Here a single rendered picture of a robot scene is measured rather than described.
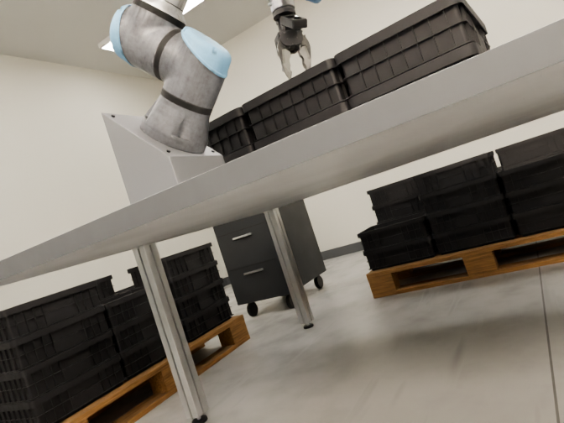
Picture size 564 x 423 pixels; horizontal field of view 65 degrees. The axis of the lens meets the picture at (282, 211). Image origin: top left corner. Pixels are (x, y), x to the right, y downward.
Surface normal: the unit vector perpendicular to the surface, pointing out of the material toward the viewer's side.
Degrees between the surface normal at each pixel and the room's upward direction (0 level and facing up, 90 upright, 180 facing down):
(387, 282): 90
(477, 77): 90
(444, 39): 90
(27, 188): 90
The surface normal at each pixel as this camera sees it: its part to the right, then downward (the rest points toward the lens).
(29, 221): 0.83, -0.28
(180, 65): -0.31, 0.18
